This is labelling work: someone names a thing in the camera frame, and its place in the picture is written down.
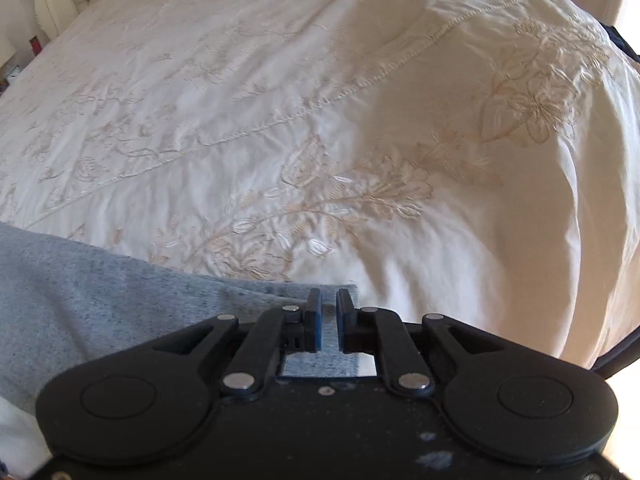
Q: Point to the red book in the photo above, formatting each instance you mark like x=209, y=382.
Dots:
x=34, y=45

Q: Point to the cream embroidered bedspread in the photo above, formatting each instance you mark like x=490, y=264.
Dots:
x=300, y=110

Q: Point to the grey speckled pants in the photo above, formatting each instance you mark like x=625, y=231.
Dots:
x=100, y=300

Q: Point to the dark blue cloth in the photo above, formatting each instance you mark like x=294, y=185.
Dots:
x=622, y=40

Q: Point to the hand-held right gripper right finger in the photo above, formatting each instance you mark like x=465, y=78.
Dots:
x=345, y=322

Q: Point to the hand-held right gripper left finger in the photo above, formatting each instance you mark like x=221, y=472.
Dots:
x=314, y=321

